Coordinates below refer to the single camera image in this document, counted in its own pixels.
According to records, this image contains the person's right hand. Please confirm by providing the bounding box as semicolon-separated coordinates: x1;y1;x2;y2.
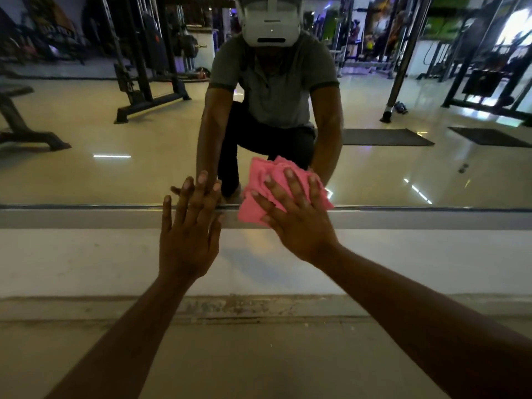
250;168;340;264

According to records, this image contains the person's left hand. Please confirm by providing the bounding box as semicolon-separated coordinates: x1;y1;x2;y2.
158;171;224;287

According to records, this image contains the pink cloth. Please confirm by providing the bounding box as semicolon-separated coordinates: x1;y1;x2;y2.
237;156;335;226

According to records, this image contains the large wall mirror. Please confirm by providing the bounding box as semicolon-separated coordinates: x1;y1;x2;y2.
0;0;532;231

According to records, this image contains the person's left forearm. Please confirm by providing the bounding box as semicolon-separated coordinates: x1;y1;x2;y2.
43;272;192;399

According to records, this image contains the person's right forearm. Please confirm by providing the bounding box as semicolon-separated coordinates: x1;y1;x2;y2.
314;244;532;399

